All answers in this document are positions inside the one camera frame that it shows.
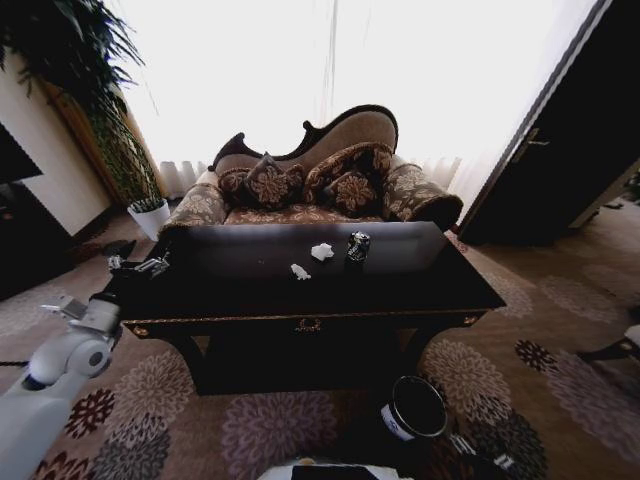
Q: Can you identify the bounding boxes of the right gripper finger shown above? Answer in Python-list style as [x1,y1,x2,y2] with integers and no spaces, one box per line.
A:
[446,431,477,459]

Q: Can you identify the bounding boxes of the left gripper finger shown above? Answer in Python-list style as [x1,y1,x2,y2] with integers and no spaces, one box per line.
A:
[141,251,172,277]
[102,239,138,271]

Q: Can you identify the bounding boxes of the black trash bin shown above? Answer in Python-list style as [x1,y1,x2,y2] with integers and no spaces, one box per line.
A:
[379,374,451,442]

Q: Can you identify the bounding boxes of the white pot with small plant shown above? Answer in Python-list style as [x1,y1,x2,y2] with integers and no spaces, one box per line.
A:
[126,196,172,242]

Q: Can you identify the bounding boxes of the patterned brown drape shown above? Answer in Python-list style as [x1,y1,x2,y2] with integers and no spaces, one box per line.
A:
[42,79,164,204]

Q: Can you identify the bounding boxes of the dark cabinet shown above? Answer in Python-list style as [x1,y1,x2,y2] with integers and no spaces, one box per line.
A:
[0,122,77,302]

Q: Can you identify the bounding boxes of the dark floral bolster pillow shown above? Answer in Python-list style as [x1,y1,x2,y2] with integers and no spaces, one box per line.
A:
[216,166,252,207]

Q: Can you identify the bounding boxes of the white robot front shell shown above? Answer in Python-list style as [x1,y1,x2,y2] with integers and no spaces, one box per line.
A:
[258,460,404,480]

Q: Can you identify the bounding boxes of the square floral pillow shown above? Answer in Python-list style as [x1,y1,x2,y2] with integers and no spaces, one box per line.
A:
[325,169,385,219]
[243,151,307,210]

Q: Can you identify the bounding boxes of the dark wooden table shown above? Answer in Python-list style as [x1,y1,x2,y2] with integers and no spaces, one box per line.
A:
[121,219,507,397]

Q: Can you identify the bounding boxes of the black drink can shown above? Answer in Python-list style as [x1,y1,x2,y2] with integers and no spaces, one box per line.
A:
[345,230,372,267]

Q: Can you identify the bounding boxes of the tall green palm plant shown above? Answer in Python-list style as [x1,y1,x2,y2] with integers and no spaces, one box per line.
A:
[0,0,162,201]

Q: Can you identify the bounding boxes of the white sheer curtain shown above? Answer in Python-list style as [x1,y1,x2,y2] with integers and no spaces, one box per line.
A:
[104,0,599,224]

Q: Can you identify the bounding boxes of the large brown patterned pillow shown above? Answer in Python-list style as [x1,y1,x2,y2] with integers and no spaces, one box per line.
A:
[303,141,395,203]

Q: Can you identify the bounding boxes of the brown floral sofa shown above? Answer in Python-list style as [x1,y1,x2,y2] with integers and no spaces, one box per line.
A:
[158,103,465,242]

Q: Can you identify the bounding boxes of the dark wooden door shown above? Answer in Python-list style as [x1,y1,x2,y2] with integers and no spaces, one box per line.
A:
[456,0,640,247]

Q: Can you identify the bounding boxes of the brass door handle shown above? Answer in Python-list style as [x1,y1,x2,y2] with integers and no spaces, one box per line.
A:
[518,128,551,152]

